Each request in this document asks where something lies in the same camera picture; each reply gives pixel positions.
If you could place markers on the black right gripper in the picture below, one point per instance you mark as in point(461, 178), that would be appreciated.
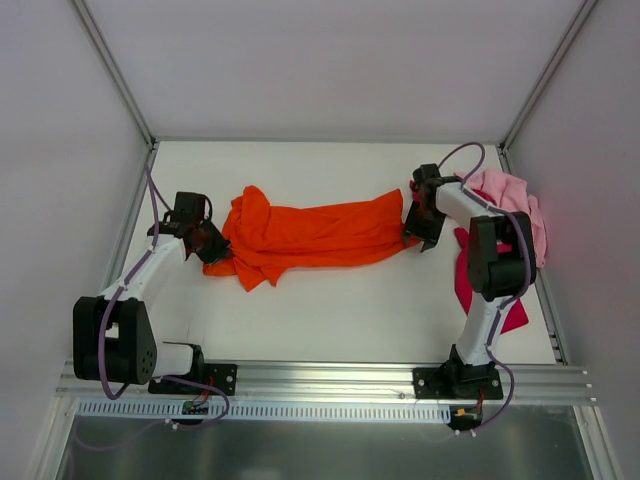
point(423, 223)

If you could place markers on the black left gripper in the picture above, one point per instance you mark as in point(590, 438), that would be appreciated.
point(211, 243)

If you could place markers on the orange t shirt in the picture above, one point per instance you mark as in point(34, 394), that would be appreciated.
point(267, 240)

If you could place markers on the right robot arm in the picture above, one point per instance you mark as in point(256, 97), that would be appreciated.
point(473, 353)

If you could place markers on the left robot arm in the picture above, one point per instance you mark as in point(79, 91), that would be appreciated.
point(112, 336)

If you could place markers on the magenta t shirt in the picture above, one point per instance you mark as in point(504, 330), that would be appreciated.
point(467, 280)

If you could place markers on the light pink t shirt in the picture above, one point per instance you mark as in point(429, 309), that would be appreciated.
point(510, 193)

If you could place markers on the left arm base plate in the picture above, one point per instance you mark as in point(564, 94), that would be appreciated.
point(223, 376)

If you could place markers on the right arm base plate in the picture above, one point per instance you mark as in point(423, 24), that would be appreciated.
point(436, 383)

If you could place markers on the white slotted cable duct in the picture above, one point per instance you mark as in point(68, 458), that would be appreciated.
point(268, 410)

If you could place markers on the left aluminium frame post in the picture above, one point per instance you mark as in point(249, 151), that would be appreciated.
point(100, 46)

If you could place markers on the aluminium frame post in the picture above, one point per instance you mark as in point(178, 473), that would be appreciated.
point(100, 46)
point(569, 36)

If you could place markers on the right aluminium frame post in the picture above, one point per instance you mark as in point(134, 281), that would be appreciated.
point(569, 36)

